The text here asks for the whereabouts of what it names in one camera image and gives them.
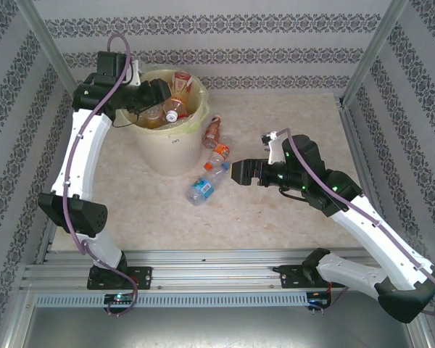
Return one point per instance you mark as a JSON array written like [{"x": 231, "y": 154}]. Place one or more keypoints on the tea bottle red gold label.
[{"x": 183, "y": 84}]

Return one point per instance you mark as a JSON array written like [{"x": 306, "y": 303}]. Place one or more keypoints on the orange juice bottle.
[{"x": 153, "y": 117}]

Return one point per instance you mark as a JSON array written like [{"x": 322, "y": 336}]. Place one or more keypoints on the clear bottle orange label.
[{"x": 221, "y": 151}]

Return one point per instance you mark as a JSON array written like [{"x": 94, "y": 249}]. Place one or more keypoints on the clear bottle light blue label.
[{"x": 204, "y": 186}]

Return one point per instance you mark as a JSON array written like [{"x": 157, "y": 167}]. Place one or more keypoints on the brown coffee bottle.
[{"x": 212, "y": 132}]

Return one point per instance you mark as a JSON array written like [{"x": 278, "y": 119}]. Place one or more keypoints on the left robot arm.
[{"x": 83, "y": 152}]

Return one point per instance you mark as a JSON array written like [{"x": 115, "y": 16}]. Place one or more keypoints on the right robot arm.
[{"x": 384, "y": 243}]

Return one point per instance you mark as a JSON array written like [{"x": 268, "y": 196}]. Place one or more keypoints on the bin with plastic liner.
[{"x": 203, "y": 105}]

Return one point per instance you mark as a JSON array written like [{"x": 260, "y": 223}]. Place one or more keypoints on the cream plastic bin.
[{"x": 170, "y": 152}]

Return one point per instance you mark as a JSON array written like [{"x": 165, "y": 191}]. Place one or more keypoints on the small circuit board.
[
  {"x": 119, "y": 298},
  {"x": 319, "y": 299}
]

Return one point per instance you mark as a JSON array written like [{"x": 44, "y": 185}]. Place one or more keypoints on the grey metal panel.
[{"x": 217, "y": 330}]

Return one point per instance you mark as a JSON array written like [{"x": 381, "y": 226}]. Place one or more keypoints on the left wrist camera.
[{"x": 135, "y": 74}]

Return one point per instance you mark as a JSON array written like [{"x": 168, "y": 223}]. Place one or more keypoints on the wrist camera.
[
  {"x": 135, "y": 74},
  {"x": 275, "y": 150}
]

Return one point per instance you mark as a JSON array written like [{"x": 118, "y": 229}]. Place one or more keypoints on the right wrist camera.
[{"x": 275, "y": 150}]

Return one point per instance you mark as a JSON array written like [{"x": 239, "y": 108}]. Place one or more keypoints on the aluminium side rail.
[
  {"x": 45, "y": 250},
  {"x": 355, "y": 145}
]

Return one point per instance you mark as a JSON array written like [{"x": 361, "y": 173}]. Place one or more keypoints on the aluminium frame post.
[
  {"x": 372, "y": 54},
  {"x": 43, "y": 36}
]

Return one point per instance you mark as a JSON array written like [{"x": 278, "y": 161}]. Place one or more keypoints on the aluminium mounting rail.
[{"x": 217, "y": 270}]

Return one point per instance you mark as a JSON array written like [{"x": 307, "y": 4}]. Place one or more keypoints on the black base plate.
[
  {"x": 143, "y": 277},
  {"x": 290, "y": 277}
]

